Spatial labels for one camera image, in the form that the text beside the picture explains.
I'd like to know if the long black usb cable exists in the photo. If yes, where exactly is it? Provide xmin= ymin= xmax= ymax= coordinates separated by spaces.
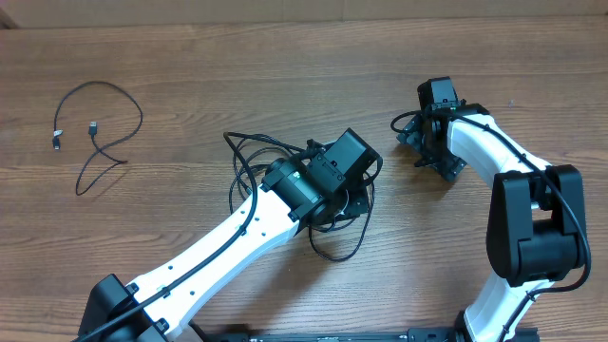
xmin=227 ymin=133 xmax=376 ymax=263

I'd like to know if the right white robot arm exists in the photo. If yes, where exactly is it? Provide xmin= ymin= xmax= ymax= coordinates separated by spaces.
xmin=393 ymin=77 xmax=592 ymax=342

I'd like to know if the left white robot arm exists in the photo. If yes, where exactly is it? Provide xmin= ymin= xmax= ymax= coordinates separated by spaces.
xmin=78 ymin=129 xmax=383 ymax=341

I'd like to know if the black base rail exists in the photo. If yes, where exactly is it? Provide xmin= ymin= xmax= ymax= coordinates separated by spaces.
xmin=203 ymin=326 xmax=541 ymax=342

